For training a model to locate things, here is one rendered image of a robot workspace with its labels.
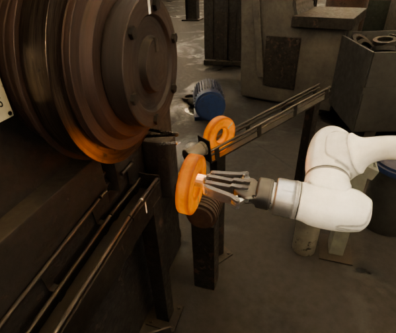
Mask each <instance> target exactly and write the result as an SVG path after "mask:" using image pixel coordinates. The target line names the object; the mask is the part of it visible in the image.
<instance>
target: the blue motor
mask: <svg viewBox="0 0 396 333"><path fill-rule="evenodd" d="M192 93H193V102H194V121H198V120H209V121H211V120H212V119H213V118H215V117H216V116H224V111H225V95H224V93H223V89H222V87H221V85H220V83H218V81H216V80H213V79H210V78H209V79H207V78H206V79H203V80H200V82H198V84H196V86H195V87H194V89H193V92H192Z"/></svg>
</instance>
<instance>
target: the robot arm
mask: <svg viewBox="0 0 396 333"><path fill-rule="evenodd" d="M383 160H396V135H385V136H376V137H359V136H357V135H355V134H354V133H348V132H347V131H346V130H344V129H342V128H340V127H338V126H327V127H324V128H322V129H320V130H319V131H318V132H317V133H316V134H315V135H314V136H313V138H312V140H311V142H310V144H309V147H308V150H307V155H306V160H305V181H304V182H300V181H298V180H297V181H296V180H289V179H285V178H279V179H278V181H277V182H274V180H273V179H269V178H263V177H261V178H259V180H255V179H254V178H250V177H249V172H248V171H243V172H229V171H217V170H212V171H211V172H210V173H209V174H207V175H205V174H199V173H198V175H197V177H196V180H195V183H194V186H195V187H199V188H202V189H203V192H204V193H203V194H204V195H206V196H209V197H211V198H213V199H216V200H219V201H221V202H224V203H226V204H229V205H231V206H232V207H234V208H235V209H239V206H240V205H241V204H243V203H244V204H254V207H255V208H259V209H265V210H268V209H269V208H270V209H272V214H273V215H278V216H281V217H287V218H290V219H295V220H298V221H301V222H303V223H305V224H306V225H310V226H312V227H316V228H320V229H325V230H330V231H340V232H360V231H361V230H363V229H365V228H366V227H367V226H368V224H369V222H370V220H371V217H372V200H371V199H370V198H369V197H368V196H367V195H365V194H364V193H362V192H361V191H359V190H357V189H353V188H352V185H351V183H350V181H351V180H352V179H353V178H354V177H355V176H358V175H359V174H362V173H364V171H365V169H366V168H367V167H368V166H369V165H370V164H372V163H374V162H377V161H383Z"/></svg>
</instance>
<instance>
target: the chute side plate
mask: <svg viewBox="0 0 396 333"><path fill-rule="evenodd" d="M159 197H161V202H162V201H163V199H162V193H161V182H160V180H159V181H158V182H157V183H156V185H155V187H154V188H153V189H152V191H151V192H150V193H149V195H148V196H147V197H146V199H145V200H144V202H143V203H142V204H141V205H140V207H139V209H138V210H137V211H136V213H135V214H134V216H133V217H132V219H131V220H130V222H129V223H128V225H127V227H126V228H125V229H124V231H123V233H122V234H121V235H120V238H119V239H118V240H117V242H116V244H115V245H114V247H113V248H112V250H111V251H110V253H109V255H108V256H107V258H106V260H105V261H104V263H103V264H102V266H101V267H100V269H99V271H98V272H97V274H96V276H95V277H94V279H93V280H92V282H91V284H90V285H89V286H88V288H87V290H86V292H85V293H84V295H83V296H82V298H81V300H80V301H79V302H78V304H77V306H76V307H75V309H74V310H73V312H72V314H71V315H70V317H69V318H68V320H67V322H66V323H65V325H64V326H63V328H62V330H61V331H60V333H85V331H86V329H87V327H88V325H89V324H90V322H91V321H92V319H93V317H94V315H95V313H96V311H97V310H98V308H99V306H100V304H101V303H102V301H103V299H104V297H105V296H106V294H107V292H108V290H109V289H110V287H111V285H112V283H113V282H114V280H115V278H116V276H117V275H118V273H119V271H120V269H121V268H122V266H123V264H124V262H125V261H126V258H127V257H128V255H129V253H130V252H131V250H132V249H133V247H134V245H135V243H136V241H137V240H138V238H139V236H140V235H141V233H142V232H143V230H144V229H145V227H146V225H147V224H148V223H149V221H150V219H151V218H152V216H153V206H154V205H155V203H156V201H157V200H158V199H159ZM145 202H146V206H147V213H146V209H145Z"/></svg>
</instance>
